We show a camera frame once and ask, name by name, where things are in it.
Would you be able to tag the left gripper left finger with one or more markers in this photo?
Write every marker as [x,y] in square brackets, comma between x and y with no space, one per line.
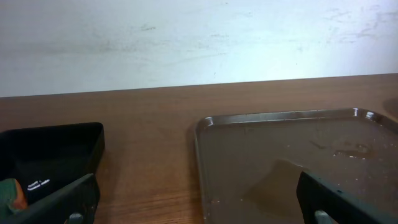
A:
[74,203]

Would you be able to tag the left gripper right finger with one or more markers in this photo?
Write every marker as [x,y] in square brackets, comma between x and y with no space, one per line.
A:
[322,202]

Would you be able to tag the orange green scrub sponge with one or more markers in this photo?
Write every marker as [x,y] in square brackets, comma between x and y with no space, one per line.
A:
[13,199]

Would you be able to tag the black rectangular tray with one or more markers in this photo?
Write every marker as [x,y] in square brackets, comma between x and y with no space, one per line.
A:
[45,159]

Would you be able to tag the dark brown serving tray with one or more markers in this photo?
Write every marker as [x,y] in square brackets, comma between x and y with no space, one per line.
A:
[249,164]

